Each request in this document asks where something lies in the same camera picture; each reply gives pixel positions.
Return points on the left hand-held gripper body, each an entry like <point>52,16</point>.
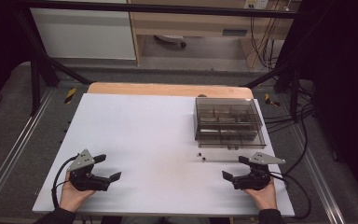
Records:
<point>85,179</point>

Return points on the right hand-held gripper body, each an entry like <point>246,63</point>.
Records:
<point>254,177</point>

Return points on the person's right hand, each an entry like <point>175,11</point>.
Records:
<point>264,197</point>

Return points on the person's left hand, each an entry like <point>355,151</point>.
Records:
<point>73,199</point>

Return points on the smoky transparent organizer box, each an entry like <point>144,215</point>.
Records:
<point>228,123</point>

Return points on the white table board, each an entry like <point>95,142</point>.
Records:
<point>149,149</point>

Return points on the yellow black floor tape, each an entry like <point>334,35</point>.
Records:
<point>271,100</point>
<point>70,95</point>

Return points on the wooden table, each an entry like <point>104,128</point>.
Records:
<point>167,89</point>

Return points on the black curtain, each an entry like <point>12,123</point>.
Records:
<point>345,93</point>
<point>0,46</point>

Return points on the white cabinet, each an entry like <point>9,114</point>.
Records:
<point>84,34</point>

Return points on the office chair base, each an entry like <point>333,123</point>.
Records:
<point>171,39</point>

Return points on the light wooden desk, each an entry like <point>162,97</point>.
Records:
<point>199,25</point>

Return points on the white power strip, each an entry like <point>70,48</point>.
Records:
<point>256,3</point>

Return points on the aluminium floor rail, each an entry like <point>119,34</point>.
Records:
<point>15,146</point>
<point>320,177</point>

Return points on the black metal frame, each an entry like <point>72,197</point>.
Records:
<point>155,7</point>

